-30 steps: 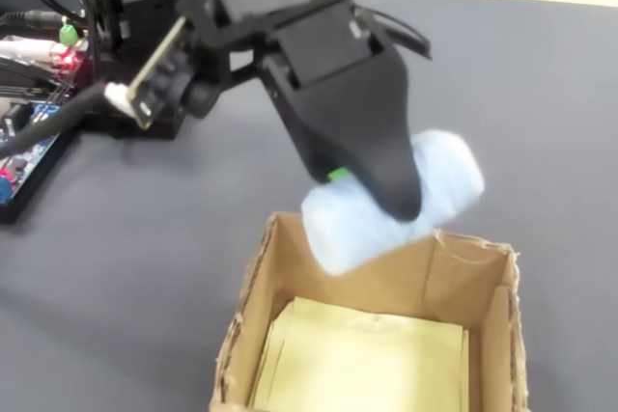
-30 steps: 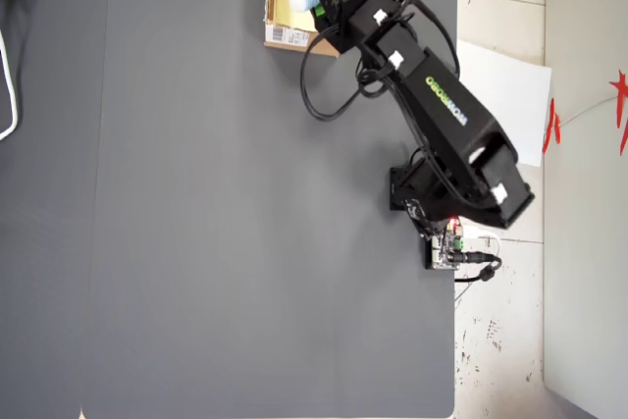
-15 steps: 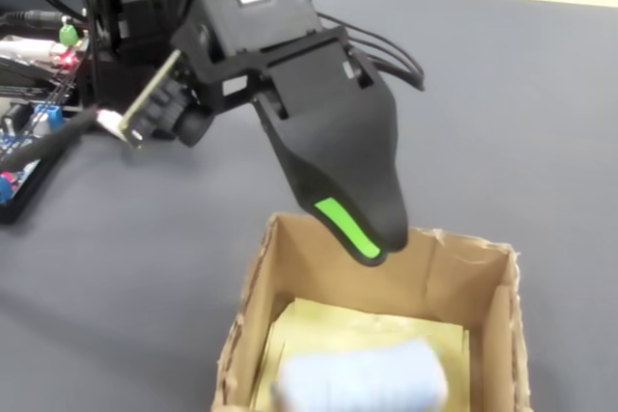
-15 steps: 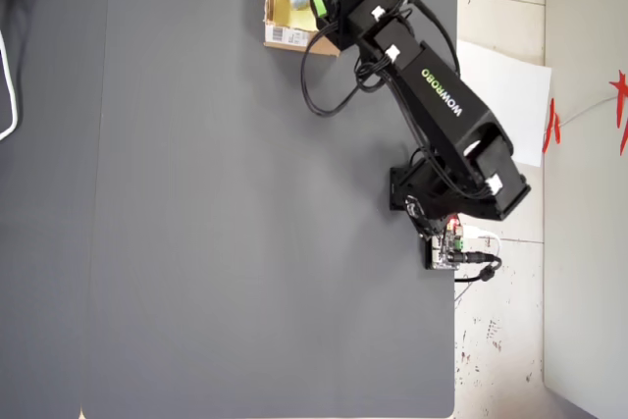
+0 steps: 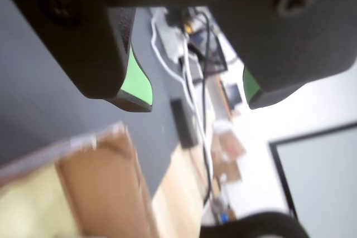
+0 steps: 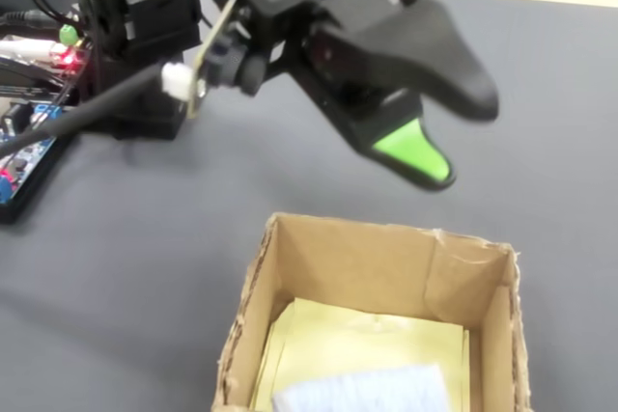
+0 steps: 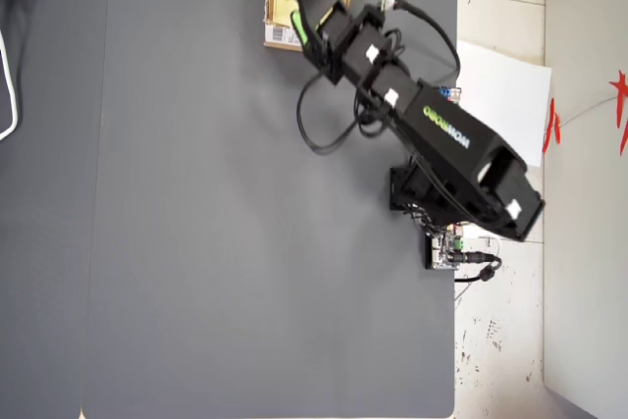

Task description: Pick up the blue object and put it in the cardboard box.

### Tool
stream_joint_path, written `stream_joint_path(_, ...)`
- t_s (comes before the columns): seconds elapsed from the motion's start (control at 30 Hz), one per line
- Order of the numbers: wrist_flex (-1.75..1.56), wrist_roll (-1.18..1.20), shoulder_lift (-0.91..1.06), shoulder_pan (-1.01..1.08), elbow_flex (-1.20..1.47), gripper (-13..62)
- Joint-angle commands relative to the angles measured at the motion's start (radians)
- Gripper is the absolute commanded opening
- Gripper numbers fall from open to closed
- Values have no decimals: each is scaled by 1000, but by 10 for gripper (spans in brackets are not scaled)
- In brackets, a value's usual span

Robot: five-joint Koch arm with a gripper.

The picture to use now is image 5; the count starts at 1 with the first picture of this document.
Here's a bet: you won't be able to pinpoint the long black cable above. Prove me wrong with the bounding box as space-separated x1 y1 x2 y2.
195 8 214 208

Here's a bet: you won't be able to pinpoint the grey table mat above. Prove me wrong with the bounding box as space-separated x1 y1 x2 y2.
0 0 185 203

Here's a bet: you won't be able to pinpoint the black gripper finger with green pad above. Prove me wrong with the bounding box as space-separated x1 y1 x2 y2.
0 0 155 114

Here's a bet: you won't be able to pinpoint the black power adapter brick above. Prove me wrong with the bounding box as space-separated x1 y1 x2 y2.
170 98 199 149

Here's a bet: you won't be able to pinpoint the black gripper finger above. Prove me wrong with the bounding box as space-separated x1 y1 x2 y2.
178 0 357 110

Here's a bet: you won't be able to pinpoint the white and black cables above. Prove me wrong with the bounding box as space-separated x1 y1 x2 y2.
150 9 217 216

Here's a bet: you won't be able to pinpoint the brown cardboard pieces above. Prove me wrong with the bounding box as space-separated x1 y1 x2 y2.
213 130 248 184

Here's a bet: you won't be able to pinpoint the open brown cardboard box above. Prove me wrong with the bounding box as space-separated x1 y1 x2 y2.
0 122 157 238

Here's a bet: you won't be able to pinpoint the pale yellow paper sheet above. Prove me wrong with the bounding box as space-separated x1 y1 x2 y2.
0 162 82 238

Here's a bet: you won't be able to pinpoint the black framed screen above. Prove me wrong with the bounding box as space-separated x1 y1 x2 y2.
268 122 357 220

